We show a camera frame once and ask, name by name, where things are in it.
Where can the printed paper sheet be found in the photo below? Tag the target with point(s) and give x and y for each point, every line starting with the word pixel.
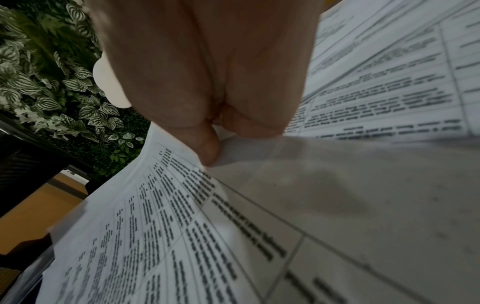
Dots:
pixel 337 207

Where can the pile of printed papers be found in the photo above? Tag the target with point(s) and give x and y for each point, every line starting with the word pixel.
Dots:
pixel 393 74

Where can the white flower-shaped desk lamp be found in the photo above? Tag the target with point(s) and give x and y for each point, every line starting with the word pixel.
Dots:
pixel 112 86

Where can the green plant wall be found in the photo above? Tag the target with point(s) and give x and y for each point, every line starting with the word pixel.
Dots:
pixel 37 74

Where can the black mesh tiered tray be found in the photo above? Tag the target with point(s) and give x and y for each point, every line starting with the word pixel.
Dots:
pixel 22 166

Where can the person's right hand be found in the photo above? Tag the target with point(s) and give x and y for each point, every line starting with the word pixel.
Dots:
pixel 206 59

